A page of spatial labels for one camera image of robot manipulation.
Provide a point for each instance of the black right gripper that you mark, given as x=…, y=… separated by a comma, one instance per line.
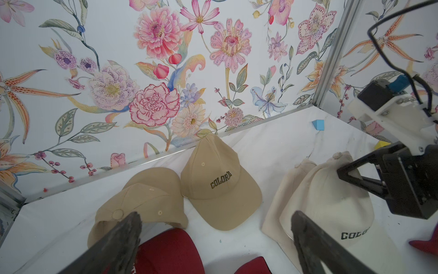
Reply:
x=411, y=181

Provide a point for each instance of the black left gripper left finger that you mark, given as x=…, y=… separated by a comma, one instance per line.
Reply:
x=115, y=253

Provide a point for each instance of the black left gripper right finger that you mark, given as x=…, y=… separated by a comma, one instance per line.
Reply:
x=318, y=250

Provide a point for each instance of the cream Colorado baseball cap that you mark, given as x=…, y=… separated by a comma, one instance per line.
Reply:
x=342, y=210

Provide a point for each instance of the tan Colorado baseball cap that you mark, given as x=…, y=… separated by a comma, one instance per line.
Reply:
x=220, y=189

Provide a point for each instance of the yellow foam block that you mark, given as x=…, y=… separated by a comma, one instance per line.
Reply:
x=381, y=144

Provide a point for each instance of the maroon cap far left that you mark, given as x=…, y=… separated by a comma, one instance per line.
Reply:
x=171, y=252

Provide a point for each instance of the maroon Colorado cap centre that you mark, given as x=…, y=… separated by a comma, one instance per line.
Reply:
x=255, y=266

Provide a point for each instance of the blue foam block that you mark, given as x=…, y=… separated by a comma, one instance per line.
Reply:
x=319, y=124

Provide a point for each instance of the maroon cap right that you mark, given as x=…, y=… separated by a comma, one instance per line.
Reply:
x=428, y=246

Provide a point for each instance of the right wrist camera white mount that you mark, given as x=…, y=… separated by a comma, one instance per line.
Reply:
x=398, y=112

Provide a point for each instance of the aluminium corner frame post right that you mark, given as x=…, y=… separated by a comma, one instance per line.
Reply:
x=335, y=54

